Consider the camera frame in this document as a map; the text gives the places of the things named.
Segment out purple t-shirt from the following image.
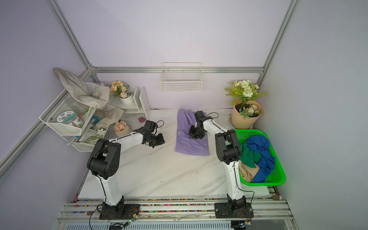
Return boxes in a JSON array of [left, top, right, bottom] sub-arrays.
[[175, 109, 210, 156]]

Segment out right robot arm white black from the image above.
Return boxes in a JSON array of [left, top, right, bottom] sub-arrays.
[[189, 111, 254, 221]]

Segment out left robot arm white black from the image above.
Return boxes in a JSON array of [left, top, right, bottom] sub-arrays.
[[87, 120, 165, 220]]

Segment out cream ribbed pot pink flowers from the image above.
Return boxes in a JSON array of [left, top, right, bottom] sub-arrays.
[[114, 120, 131, 137]]

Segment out white small shelf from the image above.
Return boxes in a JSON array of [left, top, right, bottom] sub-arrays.
[[108, 87, 151, 120]]

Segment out large terracotta flower pot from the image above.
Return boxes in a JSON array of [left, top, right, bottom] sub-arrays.
[[230, 100, 263, 129]]

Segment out beige cloth on rack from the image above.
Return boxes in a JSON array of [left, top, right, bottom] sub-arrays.
[[96, 108, 124, 129]]

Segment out green t-shirt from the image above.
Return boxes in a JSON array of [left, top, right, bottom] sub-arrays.
[[239, 142, 262, 168]]

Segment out small white pot peach flowers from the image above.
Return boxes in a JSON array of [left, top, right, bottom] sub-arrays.
[[110, 80, 134, 105]]

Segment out floral printed packet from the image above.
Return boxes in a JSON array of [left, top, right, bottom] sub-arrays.
[[78, 125, 106, 145]]

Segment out green white artificial flowers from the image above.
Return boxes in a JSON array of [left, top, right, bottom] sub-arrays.
[[225, 80, 268, 105]]

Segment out beige t-shirt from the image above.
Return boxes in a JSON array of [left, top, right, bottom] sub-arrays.
[[239, 161, 260, 183]]

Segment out grey cloth bag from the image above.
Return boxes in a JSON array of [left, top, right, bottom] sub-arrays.
[[53, 68, 110, 109]]

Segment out blue t-shirt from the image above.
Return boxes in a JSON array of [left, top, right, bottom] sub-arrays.
[[246, 135, 276, 183]]

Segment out round floral tin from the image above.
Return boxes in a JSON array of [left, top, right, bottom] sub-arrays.
[[57, 111, 78, 124]]

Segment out white wire wall basket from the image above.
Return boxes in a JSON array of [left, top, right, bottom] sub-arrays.
[[160, 62, 203, 93]]

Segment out white tiered wire rack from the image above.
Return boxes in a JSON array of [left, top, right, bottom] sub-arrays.
[[39, 95, 115, 152]]

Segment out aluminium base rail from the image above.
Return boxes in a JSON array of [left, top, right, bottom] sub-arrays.
[[57, 198, 294, 223]]

